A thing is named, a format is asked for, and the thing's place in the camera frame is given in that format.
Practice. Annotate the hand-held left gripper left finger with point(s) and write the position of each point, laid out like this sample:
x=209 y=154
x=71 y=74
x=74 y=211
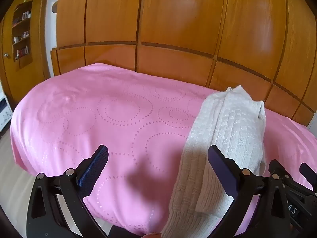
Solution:
x=95 y=166

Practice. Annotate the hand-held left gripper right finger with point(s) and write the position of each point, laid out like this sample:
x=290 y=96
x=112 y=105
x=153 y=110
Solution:
x=221 y=168

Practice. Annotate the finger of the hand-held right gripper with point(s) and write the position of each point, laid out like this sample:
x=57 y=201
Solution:
x=284 y=176
x=309 y=173

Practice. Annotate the white knitted sweater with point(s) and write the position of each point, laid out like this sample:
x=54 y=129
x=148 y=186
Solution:
x=235 y=124

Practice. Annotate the person's left hand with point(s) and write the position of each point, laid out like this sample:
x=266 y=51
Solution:
x=153 y=235

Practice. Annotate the pink bedspread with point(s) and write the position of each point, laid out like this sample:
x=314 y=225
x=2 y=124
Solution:
x=99 y=119

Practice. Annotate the white appliance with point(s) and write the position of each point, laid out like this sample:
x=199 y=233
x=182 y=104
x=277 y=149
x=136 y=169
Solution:
x=5 y=111

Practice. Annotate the wooden door with shelf niche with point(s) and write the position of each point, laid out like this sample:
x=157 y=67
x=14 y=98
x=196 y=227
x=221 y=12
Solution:
x=39 y=29

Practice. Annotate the rows of small bottles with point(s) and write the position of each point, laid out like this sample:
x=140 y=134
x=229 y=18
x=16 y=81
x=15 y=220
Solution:
x=23 y=33

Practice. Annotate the wooden panelled wardrobe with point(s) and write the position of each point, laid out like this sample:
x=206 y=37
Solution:
x=173 y=17

